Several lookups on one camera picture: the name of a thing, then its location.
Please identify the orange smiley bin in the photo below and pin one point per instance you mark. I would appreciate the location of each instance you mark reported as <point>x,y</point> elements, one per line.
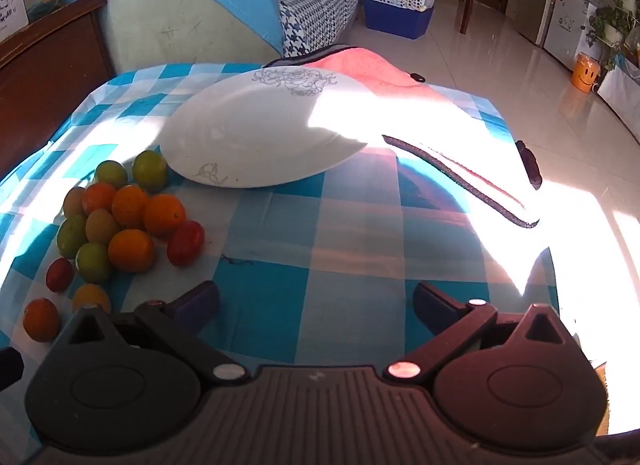
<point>585,72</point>

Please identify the small orange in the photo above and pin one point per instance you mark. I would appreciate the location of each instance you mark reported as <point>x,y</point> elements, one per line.
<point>131,250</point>
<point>99,197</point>
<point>41,320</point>
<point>129,205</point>
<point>164,215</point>

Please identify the red cherry tomato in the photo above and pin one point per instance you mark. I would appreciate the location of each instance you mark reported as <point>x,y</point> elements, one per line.
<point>59,275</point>
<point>185,242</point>

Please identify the blue checked tablecloth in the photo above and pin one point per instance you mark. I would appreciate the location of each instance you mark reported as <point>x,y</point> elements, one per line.
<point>350,245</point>

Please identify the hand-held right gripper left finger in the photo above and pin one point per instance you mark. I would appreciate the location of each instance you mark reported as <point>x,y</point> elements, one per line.
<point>200,301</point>

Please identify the pale green upholstered sofa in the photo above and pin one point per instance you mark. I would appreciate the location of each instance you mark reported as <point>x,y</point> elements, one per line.
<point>190,40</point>

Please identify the dark loose thread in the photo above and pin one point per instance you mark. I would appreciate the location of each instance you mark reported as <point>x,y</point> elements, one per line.
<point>235,260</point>

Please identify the blue houndstooth sofa cover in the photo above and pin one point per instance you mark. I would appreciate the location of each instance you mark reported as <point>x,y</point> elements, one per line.
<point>320,0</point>

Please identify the black object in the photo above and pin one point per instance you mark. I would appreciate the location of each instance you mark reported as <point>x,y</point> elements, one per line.
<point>529,165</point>

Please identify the white covered low cabinet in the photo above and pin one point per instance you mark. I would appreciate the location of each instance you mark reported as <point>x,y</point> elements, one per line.
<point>622,90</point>

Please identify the green jujube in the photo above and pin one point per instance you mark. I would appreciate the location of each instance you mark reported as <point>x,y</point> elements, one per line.
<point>149,170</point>
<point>93,262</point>
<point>71,236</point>
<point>111,173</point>

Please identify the white floral plate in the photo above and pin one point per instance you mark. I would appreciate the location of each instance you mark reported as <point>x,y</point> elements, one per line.
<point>250,135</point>

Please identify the dark wooden furniture panel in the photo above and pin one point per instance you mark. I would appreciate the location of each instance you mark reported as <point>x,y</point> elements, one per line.
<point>50,70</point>

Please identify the potted green plant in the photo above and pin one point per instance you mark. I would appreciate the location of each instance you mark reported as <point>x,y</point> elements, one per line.
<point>612,15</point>

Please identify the small white freezer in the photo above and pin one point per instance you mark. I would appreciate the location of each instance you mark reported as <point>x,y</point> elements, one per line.
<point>570,25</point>

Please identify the pink towel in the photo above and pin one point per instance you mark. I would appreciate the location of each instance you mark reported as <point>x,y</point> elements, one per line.
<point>370,70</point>

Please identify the small black loop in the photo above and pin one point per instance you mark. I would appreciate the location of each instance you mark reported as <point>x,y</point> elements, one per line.
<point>417,77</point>

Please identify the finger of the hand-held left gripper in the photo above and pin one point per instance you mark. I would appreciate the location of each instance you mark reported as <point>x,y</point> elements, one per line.
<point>11,370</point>

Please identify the blue plastic storage bin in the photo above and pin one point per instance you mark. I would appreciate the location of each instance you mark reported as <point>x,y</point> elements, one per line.
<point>395,20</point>

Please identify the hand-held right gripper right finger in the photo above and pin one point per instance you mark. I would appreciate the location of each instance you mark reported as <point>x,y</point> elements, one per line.
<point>430,301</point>

